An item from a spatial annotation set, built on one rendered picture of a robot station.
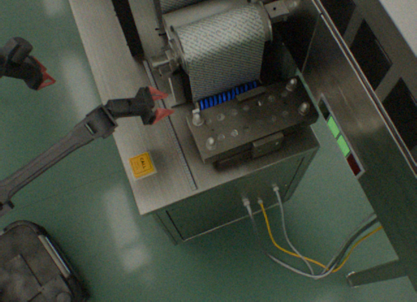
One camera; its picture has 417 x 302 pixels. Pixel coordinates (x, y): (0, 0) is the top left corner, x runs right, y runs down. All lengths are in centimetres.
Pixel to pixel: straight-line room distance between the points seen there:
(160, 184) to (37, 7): 200
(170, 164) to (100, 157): 109
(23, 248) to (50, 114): 85
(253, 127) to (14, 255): 139
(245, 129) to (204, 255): 107
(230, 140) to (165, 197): 29
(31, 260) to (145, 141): 98
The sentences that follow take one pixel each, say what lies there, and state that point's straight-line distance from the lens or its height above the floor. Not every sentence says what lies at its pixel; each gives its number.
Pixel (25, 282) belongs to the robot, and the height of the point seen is 26.
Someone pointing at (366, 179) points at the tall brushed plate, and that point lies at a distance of 124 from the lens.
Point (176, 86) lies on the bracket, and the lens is 150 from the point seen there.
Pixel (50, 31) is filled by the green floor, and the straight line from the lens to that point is 308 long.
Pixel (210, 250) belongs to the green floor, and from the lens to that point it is 235.
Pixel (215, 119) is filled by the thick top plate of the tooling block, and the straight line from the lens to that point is 143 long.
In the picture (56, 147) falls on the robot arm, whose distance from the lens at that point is 129.
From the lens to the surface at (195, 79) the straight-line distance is 133.
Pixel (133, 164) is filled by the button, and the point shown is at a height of 92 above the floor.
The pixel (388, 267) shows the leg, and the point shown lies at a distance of 183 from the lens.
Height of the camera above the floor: 233
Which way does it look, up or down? 69 degrees down
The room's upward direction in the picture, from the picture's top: 6 degrees counter-clockwise
